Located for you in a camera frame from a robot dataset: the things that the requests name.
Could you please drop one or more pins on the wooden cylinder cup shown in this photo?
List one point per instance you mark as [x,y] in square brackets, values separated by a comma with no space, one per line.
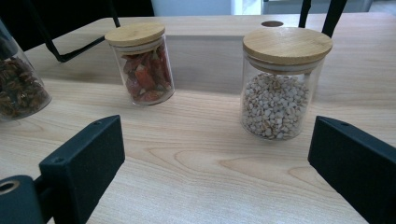
[274,105]

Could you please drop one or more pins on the round wooden disc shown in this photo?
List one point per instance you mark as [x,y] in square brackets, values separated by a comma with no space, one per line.
[144,74]

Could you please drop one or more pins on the glass jar with brown spices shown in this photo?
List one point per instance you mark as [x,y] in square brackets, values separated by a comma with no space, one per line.
[18,90]

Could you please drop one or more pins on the black desktop shelf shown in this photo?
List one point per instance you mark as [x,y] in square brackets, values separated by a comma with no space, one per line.
[333,15]

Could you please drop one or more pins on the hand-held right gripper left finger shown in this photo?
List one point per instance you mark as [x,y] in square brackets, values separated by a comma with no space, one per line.
[81,168]

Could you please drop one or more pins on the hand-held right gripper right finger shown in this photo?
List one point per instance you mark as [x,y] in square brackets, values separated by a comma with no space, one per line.
[358,168]

